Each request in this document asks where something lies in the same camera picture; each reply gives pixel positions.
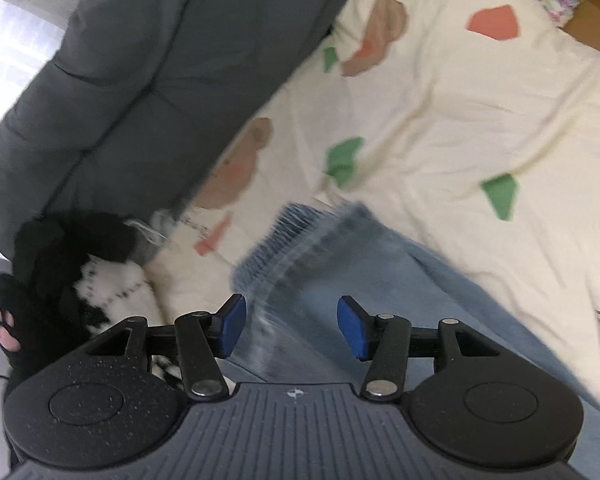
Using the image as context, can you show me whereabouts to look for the light blue denim pants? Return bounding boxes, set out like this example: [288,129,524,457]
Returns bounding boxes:
[220,204,600,479]

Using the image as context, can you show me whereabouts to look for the white black spotted fleece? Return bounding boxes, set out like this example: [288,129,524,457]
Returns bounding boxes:
[73,253,186,391]

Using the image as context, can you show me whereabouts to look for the black cat paw plush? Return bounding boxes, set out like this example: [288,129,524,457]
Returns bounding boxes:
[0,212,138,396]

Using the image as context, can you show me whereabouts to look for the cream bear print bedsheet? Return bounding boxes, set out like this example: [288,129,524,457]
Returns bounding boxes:
[146,0,600,402]

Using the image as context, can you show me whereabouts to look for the dark grey duvet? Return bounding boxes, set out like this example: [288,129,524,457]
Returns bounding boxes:
[0,0,347,255]

